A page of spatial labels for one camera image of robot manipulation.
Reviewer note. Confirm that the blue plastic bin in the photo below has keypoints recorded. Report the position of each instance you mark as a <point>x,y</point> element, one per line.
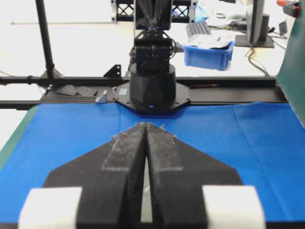
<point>209,58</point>

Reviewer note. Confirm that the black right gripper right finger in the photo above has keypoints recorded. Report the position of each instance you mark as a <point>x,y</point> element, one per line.
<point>193,190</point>

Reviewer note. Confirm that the blue table cloth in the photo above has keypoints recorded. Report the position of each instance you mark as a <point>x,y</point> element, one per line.
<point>264,142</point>

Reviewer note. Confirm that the black aluminium frame rail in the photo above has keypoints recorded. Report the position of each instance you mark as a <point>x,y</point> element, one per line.
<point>202,90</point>

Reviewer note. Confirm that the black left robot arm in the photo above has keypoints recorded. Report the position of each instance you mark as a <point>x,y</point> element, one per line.
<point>152,86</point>

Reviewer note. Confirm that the silver corner bracket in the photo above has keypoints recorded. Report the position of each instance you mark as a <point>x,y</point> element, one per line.
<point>102,99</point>

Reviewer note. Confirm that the black computer monitor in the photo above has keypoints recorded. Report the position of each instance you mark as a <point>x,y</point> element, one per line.
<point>257,27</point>

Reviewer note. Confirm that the green backdrop board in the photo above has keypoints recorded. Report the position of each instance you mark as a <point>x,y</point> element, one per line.
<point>291,76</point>

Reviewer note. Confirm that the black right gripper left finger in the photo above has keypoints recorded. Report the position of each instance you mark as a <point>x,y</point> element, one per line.
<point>93,191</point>

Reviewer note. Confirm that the black keyboard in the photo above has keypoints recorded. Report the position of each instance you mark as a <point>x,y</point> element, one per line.
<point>197,28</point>

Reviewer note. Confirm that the black vertical frame pole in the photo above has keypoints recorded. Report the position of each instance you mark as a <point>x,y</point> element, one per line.
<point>45,38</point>

